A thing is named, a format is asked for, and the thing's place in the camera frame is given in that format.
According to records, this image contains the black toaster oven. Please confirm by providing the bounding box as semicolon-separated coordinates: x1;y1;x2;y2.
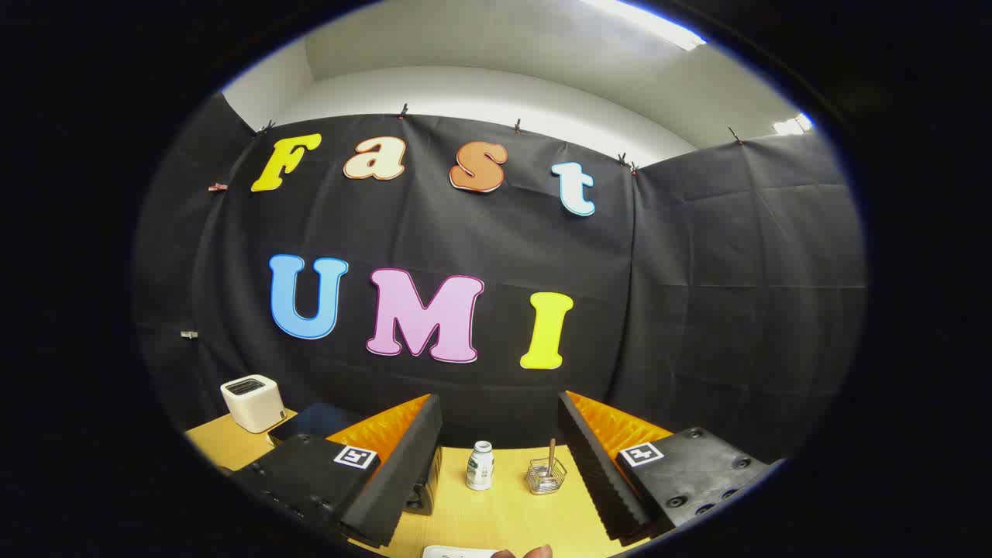
267;401;444;516

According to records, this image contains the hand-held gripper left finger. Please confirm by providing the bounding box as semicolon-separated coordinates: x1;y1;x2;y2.
231;393;445;549

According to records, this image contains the wire mesh holder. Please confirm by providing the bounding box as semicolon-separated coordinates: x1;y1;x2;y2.
525;457;567;495

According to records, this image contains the white plastic bottle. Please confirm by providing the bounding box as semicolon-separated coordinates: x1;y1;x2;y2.
467;441;495;491

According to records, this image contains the white slot toaster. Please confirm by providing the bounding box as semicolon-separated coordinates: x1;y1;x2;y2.
220;374;286;434

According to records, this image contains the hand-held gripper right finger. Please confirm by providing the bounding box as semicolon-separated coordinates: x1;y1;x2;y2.
557;390;784;545

